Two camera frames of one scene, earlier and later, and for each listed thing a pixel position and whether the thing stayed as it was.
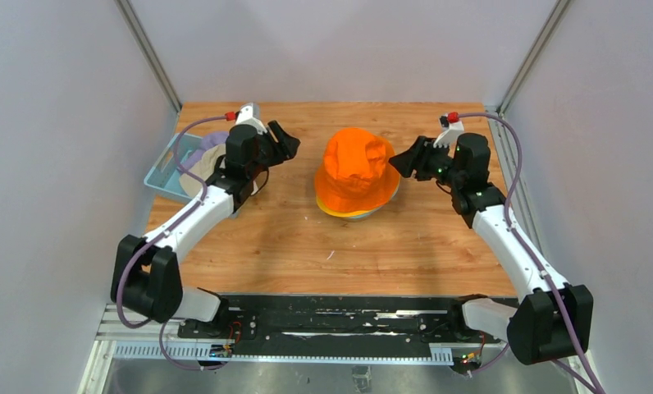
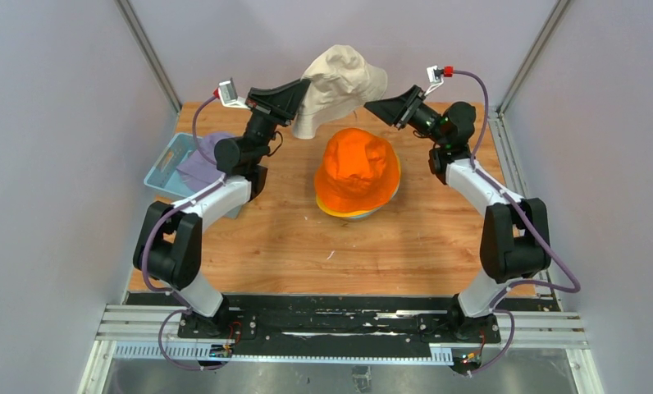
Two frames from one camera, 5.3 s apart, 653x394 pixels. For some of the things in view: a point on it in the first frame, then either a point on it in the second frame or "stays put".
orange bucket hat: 356,173 stays put
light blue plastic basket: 165,175 stays put
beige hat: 207,167 → 340,81
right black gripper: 417,157 → 394,112
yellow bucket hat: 343,214 stays put
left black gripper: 285,147 → 279,107
